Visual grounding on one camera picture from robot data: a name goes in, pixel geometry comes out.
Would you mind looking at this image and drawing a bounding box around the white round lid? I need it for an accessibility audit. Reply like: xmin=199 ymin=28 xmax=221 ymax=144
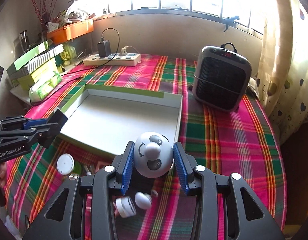
xmin=56 ymin=153 xmax=75 ymax=176

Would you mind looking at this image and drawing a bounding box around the white ribbed cylinder jar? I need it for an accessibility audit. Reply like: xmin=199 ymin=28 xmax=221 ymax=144
xmin=115 ymin=197 xmax=136 ymax=218

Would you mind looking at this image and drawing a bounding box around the green tissue pack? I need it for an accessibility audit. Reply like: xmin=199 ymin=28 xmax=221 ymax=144
xmin=29 ymin=73 xmax=62 ymax=103

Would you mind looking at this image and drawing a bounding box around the shallow white green cardboard box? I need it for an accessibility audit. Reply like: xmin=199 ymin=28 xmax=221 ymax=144
xmin=59 ymin=84 xmax=183 ymax=157

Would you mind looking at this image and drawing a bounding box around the plaid pink green tablecloth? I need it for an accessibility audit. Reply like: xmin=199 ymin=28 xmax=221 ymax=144
xmin=5 ymin=55 xmax=287 ymax=239

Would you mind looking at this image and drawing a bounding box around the stack of green white boxes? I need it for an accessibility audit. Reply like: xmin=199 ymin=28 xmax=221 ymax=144
xmin=6 ymin=41 xmax=64 ymax=87

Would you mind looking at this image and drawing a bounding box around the orange plastic tray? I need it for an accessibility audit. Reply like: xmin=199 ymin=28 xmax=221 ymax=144
xmin=46 ymin=19 xmax=94 ymax=45

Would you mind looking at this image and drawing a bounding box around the grey black space heater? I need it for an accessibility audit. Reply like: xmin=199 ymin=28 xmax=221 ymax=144
xmin=192 ymin=42 xmax=252 ymax=112

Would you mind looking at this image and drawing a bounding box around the beige power strip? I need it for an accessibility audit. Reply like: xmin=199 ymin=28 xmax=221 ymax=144
xmin=83 ymin=53 xmax=142 ymax=67

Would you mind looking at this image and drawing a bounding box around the black charger adapter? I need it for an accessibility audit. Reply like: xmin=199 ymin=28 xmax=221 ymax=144
xmin=97 ymin=37 xmax=111 ymax=58

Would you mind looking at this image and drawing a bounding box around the red berry branch decoration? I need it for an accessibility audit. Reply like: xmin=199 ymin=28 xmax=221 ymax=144
xmin=27 ymin=0 xmax=67 ymax=30

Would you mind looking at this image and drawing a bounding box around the white plug in strip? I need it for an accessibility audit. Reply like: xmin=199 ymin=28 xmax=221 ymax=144
xmin=119 ymin=46 xmax=139 ymax=56

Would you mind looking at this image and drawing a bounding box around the cream heart pattern curtain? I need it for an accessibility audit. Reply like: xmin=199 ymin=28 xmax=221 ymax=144
xmin=257 ymin=0 xmax=308 ymax=144

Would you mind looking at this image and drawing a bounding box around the black window latch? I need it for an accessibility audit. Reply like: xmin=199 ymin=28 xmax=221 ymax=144
xmin=223 ymin=15 xmax=240 ymax=33

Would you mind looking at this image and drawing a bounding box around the black charger cable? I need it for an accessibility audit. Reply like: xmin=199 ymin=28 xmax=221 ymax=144
xmin=30 ymin=28 xmax=120 ymax=106

